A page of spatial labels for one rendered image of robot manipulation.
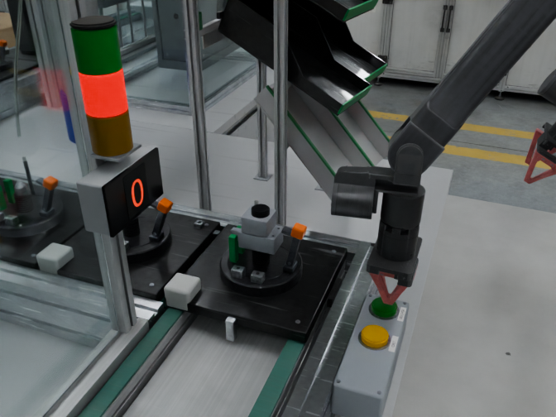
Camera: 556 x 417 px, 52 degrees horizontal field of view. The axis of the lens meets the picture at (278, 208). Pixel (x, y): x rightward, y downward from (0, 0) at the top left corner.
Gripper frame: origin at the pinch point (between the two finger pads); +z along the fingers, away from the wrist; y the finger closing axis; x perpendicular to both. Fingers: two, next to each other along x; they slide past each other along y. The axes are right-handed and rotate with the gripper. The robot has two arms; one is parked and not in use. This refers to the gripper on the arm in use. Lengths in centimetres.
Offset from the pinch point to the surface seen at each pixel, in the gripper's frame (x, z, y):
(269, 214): -20.6, -9.9, -1.4
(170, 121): -86, 13, -80
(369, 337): -1.1, 1.3, 8.1
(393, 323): 1.5, 2.4, 2.6
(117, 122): -32.1, -31.3, 19.1
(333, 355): -5.3, 2.6, 12.3
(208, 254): -32.8, 1.8, -2.7
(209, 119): -75, 13, -86
